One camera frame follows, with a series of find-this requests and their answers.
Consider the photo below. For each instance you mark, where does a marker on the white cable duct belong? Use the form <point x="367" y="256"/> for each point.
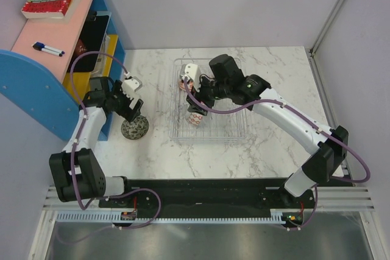
<point x="122" y="217"/>

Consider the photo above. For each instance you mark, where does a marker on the blue capped marker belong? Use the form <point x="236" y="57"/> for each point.
<point x="52" y="51"/>

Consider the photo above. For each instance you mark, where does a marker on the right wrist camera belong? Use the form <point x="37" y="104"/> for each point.
<point x="190" y="72"/>

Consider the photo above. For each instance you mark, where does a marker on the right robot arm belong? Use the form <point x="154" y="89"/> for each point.
<point x="326" y="145"/>

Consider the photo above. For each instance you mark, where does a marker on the aluminium frame rail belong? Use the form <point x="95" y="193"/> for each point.
<point x="335" y="11"/>

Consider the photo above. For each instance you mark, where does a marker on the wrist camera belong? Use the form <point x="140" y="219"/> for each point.
<point x="131" y="85"/>
<point x="190" y="72"/>

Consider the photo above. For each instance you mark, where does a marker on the white wire dish rack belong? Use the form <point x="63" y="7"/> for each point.
<point x="223" y="128"/>

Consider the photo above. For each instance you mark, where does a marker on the dark floral bowl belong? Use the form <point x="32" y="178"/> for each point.
<point x="136" y="129"/>

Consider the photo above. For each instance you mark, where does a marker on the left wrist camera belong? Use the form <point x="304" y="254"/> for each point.
<point x="131" y="85"/>

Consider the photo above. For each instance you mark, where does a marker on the blue triangle pattern bowl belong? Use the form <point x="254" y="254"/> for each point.
<point x="194" y="119"/>

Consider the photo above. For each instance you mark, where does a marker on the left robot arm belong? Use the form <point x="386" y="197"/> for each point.
<point x="76" y="172"/>

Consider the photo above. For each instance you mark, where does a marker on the orange floral bowl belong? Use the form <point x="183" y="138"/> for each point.
<point x="183" y="86"/>

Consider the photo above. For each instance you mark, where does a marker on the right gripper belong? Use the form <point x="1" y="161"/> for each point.
<point x="199" y="95"/>

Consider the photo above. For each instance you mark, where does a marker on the yellow folder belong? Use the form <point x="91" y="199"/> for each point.
<point x="101" y="66"/>

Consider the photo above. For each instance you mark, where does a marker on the blue pink shelf unit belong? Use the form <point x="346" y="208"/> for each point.
<point x="33" y="79"/>

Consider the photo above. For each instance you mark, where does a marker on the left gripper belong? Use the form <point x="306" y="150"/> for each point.
<point x="127" y="113"/>

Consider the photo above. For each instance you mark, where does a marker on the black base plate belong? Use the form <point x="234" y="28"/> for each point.
<point x="209" y="197"/>

